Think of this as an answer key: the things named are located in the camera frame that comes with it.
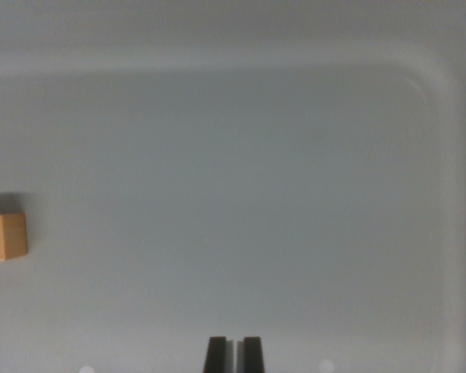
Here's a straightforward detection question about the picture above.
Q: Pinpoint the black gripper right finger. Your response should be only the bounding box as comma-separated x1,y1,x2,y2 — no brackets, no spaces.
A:
235,336,266,373

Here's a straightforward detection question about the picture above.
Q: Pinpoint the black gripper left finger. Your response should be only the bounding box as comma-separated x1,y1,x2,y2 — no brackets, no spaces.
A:
203,336,235,373

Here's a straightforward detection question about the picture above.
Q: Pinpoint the light wooden cube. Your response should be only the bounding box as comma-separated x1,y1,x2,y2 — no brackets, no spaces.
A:
0,212,28,263

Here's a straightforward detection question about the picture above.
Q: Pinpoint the white plastic tray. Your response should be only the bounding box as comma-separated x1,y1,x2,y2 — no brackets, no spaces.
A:
0,0,466,373

